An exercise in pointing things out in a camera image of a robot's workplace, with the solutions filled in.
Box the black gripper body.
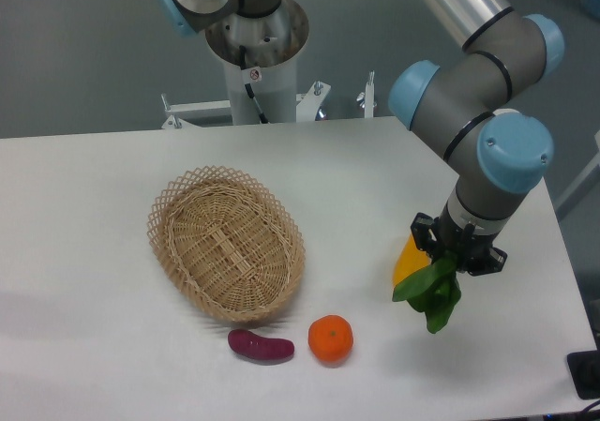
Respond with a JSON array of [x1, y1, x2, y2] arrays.
[[428, 217, 498, 273]]

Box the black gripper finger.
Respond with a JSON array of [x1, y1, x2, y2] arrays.
[[468, 247, 507, 277], [410, 212, 443, 255]]

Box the green leafy vegetable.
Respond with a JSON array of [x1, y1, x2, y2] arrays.
[[392, 251, 461, 334]]

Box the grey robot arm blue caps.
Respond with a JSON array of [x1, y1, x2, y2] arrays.
[[158, 0, 564, 276]]

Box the yellow orange fruit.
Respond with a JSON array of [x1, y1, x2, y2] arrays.
[[392, 235, 431, 286]]

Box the black device at table edge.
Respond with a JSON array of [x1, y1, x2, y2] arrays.
[[566, 350, 599, 399]]

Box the orange tangerine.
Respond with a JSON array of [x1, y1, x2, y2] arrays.
[[307, 314, 353, 363]]

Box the woven wicker basket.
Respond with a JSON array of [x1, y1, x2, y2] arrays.
[[147, 166, 306, 323]]

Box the purple sweet potato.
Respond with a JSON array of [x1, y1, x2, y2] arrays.
[[227, 329, 295, 362]]

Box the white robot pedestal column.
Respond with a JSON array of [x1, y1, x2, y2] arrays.
[[222, 60, 297, 126]]

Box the black cable on pedestal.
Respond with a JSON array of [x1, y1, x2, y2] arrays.
[[238, 44, 271, 125]]

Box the white metal base bracket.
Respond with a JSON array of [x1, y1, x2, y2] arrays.
[[160, 70, 379, 130]]

